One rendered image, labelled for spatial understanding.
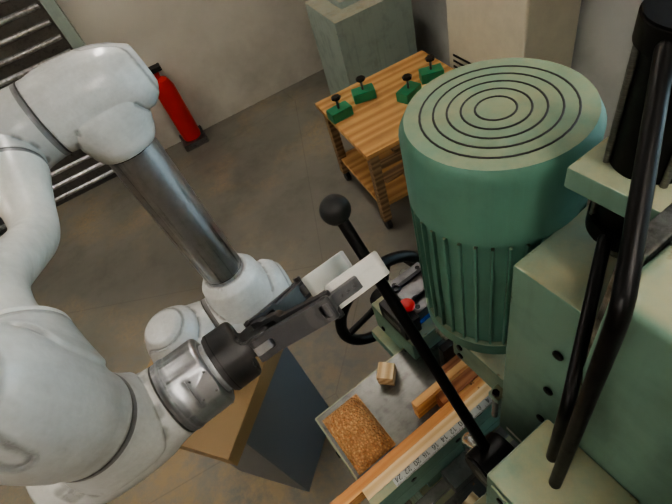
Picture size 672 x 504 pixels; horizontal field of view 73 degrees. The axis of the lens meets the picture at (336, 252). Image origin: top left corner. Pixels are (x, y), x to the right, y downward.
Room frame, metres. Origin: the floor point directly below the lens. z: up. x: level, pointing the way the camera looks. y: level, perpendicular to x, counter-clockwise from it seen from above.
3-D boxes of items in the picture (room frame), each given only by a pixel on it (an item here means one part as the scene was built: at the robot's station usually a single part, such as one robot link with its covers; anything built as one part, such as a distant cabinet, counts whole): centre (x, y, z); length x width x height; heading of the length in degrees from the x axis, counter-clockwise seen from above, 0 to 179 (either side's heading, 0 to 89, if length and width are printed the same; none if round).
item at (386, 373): (0.40, -0.01, 0.92); 0.03 x 0.03 x 0.03; 62
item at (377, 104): (1.88, -0.54, 0.32); 0.66 x 0.57 x 0.64; 100
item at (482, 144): (0.32, -0.18, 1.35); 0.18 x 0.18 x 0.31
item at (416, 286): (0.50, -0.11, 0.99); 0.13 x 0.11 x 0.06; 109
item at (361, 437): (0.32, 0.09, 0.91); 0.12 x 0.09 x 0.03; 19
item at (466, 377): (0.34, -0.18, 0.92); 0.23 x 0.02 x 0.04; 109
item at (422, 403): (0.34, -0.13, 0.93); 0.22 x 0.01 x 0.06; 109
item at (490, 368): (0.30, -0.18, 1.03); 0.14 x 0.07 x 0.09; 19
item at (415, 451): (0.30, -0.18, 0.92); 0.60 x 0.02 x 0.05; 109
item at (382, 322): (0.50, -0.12, 0.91); 0.15 x 0.14 x 0.09; 109
